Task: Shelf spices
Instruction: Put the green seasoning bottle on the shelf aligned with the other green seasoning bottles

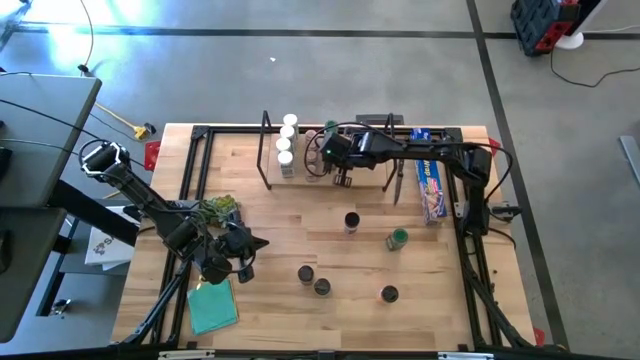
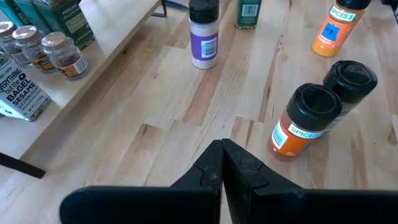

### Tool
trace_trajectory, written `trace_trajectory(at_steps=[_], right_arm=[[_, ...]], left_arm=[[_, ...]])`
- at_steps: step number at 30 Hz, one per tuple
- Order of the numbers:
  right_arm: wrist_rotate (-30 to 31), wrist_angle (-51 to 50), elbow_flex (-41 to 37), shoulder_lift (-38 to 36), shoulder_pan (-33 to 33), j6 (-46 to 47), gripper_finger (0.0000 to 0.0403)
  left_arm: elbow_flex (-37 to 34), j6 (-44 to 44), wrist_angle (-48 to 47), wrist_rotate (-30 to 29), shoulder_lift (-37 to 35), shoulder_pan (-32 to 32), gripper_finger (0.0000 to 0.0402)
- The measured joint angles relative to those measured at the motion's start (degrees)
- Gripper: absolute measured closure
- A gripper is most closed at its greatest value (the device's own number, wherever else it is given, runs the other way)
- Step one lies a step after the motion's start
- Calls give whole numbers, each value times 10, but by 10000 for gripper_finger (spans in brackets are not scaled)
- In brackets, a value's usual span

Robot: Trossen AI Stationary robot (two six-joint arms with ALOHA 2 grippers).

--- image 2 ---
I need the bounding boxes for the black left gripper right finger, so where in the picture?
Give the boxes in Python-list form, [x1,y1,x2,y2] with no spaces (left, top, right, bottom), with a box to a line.
[222,139,398,224]

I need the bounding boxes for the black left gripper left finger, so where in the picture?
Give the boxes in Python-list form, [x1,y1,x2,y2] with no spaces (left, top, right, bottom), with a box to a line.
[58,140,224,224]

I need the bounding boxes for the dark orange chili powder jar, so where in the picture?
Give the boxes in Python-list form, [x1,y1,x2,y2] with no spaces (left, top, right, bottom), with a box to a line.
[269,82,343,162]

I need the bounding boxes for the yellow-green thyme spice jar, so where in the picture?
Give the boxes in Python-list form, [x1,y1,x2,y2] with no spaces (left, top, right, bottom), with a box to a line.
[322,60,379,138]

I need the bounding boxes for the purple-label black-lid spice jar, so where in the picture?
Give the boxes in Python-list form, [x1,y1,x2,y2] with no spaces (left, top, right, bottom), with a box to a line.
[188,0,220,70]

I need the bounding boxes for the small cork-lid glass jar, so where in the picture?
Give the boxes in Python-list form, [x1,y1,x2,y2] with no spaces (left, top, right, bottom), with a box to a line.
[0,21,35,69]
[40,31,90,81]
[11,24,58,75]

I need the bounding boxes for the white-lid bagel seasoning jar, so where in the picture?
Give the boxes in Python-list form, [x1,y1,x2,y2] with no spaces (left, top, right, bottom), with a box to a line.
[0,51,53,123]

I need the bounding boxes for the light orange spice jar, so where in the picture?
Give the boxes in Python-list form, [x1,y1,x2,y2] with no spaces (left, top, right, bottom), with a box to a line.
[311,0,373,58]

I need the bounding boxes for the black-handled knife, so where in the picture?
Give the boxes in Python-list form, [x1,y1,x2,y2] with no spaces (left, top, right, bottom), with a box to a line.
[164,0,190,11]

